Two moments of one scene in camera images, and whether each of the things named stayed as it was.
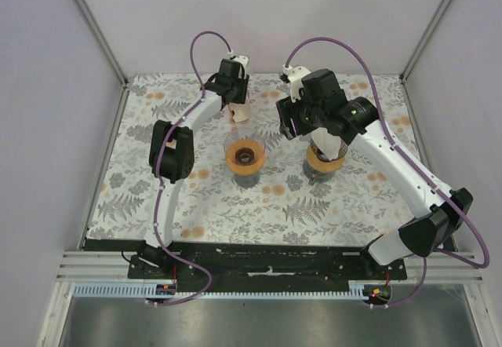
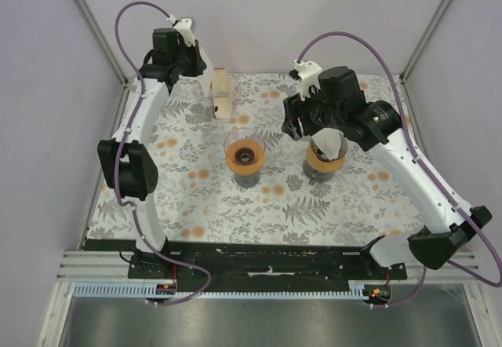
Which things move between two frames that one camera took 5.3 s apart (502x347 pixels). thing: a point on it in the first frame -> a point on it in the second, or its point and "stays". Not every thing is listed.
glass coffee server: (315, 177) stays
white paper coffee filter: (328, 143) stays
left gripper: (243, 83) -> (200, 65)
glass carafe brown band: (246, 181) stays
